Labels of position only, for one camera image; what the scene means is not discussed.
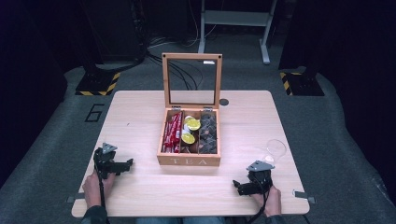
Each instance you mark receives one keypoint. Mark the clear glass cup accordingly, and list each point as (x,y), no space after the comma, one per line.
(275,149)

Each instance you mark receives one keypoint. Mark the person's right hand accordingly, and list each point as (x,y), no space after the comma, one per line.
(272,202)

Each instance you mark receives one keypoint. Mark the wooden tea box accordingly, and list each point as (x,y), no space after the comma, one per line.
(188,155)

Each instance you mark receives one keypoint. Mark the person's left hand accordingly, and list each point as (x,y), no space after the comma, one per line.
(91,189)

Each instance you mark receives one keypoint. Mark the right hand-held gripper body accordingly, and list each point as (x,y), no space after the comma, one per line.
(260,179)

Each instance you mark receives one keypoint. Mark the person's legs in jeans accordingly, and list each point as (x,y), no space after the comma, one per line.
(180,220)

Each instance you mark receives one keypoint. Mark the grey table clamp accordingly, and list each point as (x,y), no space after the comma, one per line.
(303,196)
(75,198)

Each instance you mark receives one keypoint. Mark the black yellow striped base plate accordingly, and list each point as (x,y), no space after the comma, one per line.
(96,84)
(303,84)

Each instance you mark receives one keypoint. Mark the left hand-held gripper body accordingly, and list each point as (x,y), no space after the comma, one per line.
(106,161)

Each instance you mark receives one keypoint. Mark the white metal desk frame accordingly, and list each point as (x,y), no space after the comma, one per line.
(236,18)

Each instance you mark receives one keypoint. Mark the yellow lid capsule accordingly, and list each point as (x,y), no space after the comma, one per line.
(193,124)
(188,138)
(188,118)

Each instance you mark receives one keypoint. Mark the bundle of red stick packets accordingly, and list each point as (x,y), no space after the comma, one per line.
(171,133)

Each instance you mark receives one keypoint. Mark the dark round table grommet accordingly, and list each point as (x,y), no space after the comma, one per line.
(223,102)

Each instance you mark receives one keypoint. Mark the pile of dark tea bags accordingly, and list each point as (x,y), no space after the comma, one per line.
(208,133)

